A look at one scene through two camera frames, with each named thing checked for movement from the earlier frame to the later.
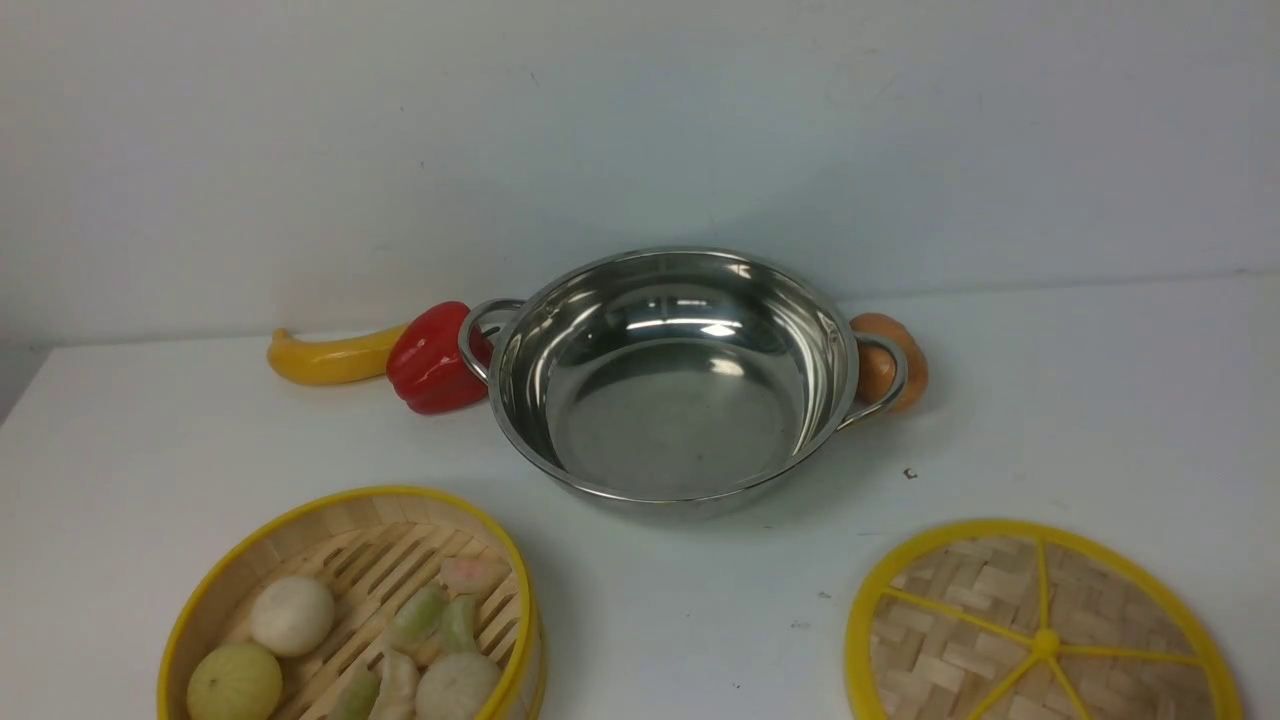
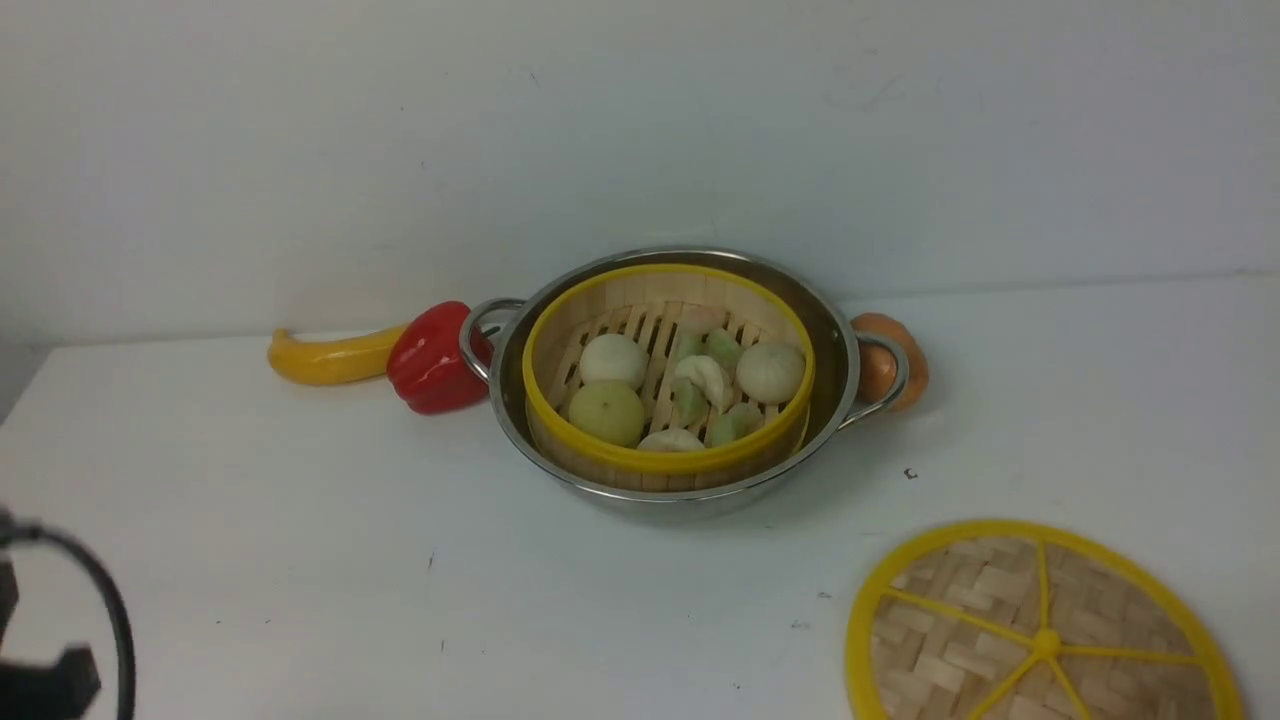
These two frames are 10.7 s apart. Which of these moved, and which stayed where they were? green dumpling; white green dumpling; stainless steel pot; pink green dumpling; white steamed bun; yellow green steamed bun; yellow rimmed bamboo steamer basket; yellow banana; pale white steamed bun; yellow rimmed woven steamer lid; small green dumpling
Moved: yellow rimmed bamboo steamer basket; pale white steamed bun; green dumpling; white green dumpling; small green dumpling; white steamed bun; pink green dumpling; yellow green steamed bun
Stayed: yellow banana; yellow rimmed woven steamer lid; stainless steel pot
